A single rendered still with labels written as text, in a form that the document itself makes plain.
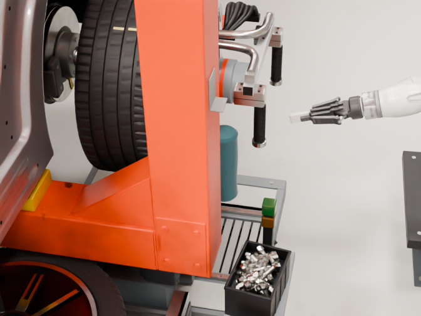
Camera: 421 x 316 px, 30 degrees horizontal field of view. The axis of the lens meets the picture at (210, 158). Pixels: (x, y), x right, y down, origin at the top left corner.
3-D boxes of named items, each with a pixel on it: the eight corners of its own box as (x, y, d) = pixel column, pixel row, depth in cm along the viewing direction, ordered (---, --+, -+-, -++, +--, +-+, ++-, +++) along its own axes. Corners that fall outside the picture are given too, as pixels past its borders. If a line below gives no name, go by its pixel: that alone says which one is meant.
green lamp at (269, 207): (263, 206, 237) (264, 196, 234) (276, 208, 236) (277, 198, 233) (261, 215, 234) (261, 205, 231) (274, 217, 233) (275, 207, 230)
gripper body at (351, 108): (359, 89, 254) (331, 94, 257) (360, 105, 248) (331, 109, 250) (364, 108, 258) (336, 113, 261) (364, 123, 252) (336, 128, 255)
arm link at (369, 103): (378, 100, 245) (359, 103, 247) (383, 123, 251) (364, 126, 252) (377, 84, 252) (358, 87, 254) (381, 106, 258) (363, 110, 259)
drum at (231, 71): (190, 83, 261) (189, 46, 252) (254, 89, 257) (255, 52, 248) (180, 107, 250) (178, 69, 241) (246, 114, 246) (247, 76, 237)
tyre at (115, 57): (125, -76, 253) (56, 52, 209) (197, -71, 249) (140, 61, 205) (146, 79, 301) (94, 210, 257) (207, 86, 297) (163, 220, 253)
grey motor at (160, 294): (84, 263, 294) (72, 193, 272) (194, 280, 286) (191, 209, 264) (67, 300, 280) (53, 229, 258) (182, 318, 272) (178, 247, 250)
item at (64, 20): (80, 39, 284) (54, -15, 255) (101, 42, 283) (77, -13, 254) (57, 118, 271) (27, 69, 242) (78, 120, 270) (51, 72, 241)
